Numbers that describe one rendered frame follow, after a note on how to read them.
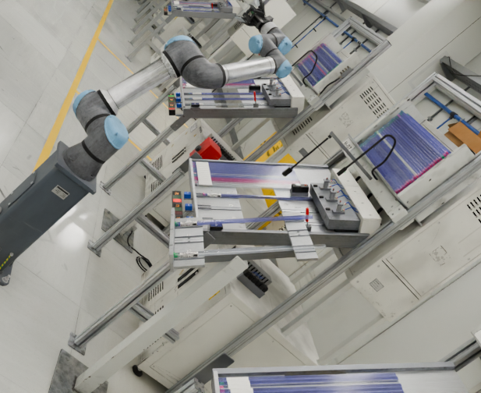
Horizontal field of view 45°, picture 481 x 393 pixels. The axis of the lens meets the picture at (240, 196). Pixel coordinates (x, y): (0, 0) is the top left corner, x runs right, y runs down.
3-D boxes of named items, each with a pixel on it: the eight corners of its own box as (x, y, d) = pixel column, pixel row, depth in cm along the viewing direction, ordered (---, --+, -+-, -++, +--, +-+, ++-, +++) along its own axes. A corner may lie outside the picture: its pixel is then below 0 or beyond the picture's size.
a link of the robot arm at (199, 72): (201, 80, 215) (298, 61, 242) (186, 59, 219) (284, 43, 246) (192, 102, 223) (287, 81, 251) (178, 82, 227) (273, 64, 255)
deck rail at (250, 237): (196, 243, 232) (196, 230, 229) (195, 241, 233) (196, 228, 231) (367, 248, 243) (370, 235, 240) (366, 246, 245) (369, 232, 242)
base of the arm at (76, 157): (61, 163, 214) (79, 146, 212) (63, 144, 226) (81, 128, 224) (93, 187, 221) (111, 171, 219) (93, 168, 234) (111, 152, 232)
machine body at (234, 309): (126, 373, 258) (231, 291, 244) (132, 281, 320) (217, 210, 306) (224, 441, 286) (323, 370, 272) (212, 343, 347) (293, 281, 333)
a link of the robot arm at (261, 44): (265, 49, 242) (284, 46, 249) (251, 31, 246) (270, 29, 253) (258, 63, 248) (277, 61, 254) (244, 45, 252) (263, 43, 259)
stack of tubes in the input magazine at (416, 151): (395, 192, 236) (450, 150, 230) (358, 144, 281) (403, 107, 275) (412, 212, 242) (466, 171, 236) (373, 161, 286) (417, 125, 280)
